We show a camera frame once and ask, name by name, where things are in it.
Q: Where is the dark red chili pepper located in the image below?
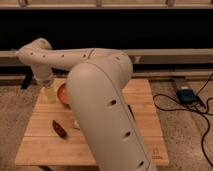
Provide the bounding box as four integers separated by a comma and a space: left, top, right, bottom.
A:
52, 120, 67, 138

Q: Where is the orange ceramic bowl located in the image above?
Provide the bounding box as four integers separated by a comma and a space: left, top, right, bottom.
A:
57, 83, 69, 105

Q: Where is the wooden table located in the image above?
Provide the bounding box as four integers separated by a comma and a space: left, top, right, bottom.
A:
15, 79, 169, 166

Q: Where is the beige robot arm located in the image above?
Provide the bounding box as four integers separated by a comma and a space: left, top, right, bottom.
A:
17, 38, 158, 171

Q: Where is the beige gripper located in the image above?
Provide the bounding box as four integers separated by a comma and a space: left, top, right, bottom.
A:
34, 66, 56, 102

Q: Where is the blue power adapter box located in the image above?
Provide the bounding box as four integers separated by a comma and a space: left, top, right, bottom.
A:
176, 89, 196, 104

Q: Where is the black cable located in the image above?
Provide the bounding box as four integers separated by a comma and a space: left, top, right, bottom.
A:
152, 71, 213, 159

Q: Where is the grey metal rail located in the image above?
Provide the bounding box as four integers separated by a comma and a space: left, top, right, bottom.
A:
0, 48, 213, 67

